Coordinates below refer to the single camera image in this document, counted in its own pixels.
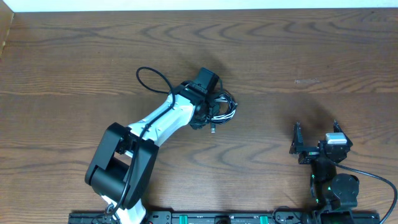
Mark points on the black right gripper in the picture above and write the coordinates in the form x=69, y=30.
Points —
x=308, y=155

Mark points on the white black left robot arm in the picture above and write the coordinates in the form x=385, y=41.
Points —
x=124, y=160

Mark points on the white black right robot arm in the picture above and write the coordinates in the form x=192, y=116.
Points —
x=336, y=194

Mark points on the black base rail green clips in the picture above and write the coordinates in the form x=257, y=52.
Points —
x=279, y=216

